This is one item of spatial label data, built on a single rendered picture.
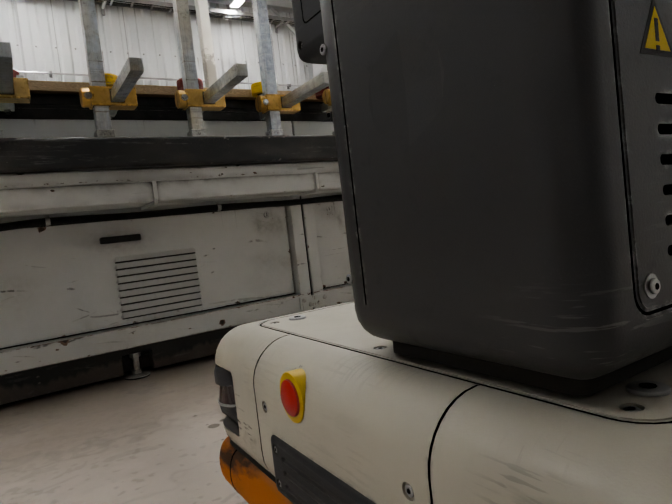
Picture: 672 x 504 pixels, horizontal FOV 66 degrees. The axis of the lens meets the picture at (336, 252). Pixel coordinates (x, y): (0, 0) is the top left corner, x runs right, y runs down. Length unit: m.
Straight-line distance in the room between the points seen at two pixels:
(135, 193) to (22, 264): 0.40
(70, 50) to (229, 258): 7.60
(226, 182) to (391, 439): 1.28
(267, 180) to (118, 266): 0.53
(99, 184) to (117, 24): 8.02
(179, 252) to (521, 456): 1.54
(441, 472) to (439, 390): 0.06
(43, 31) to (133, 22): 1.32
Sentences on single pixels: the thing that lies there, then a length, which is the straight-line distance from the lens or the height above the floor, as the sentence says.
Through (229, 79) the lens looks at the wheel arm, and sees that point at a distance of 1.41.
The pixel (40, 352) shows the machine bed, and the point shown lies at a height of 0.14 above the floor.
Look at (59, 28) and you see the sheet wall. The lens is 9.31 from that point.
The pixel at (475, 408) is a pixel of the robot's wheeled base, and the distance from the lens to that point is 0.37.
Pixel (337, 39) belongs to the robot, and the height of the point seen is 0.56.
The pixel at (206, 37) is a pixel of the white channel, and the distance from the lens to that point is 2.77.
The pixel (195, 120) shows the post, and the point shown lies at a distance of 1.58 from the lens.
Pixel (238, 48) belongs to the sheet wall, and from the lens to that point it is 9.97.
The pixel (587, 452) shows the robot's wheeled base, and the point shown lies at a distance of 0.32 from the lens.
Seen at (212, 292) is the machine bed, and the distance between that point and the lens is 1.82.
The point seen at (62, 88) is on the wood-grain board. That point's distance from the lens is 1.73.
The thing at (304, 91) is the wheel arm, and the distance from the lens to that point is 1.57.
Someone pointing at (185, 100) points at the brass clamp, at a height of 0.80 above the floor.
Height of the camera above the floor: 0.41
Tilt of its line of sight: 3 degrees down
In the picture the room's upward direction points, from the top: 7 degrees counter-clockwise
